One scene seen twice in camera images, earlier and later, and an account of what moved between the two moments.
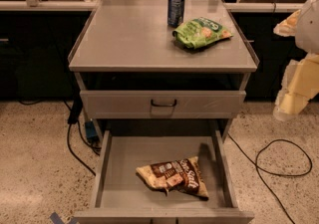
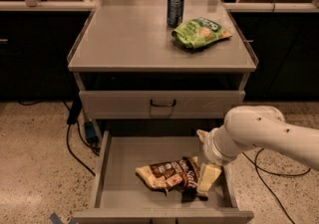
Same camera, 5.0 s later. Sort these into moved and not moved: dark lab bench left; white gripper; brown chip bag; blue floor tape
Moved: white gripper
Not moved: blue floor tape; brown chip bag; dark lab bench left
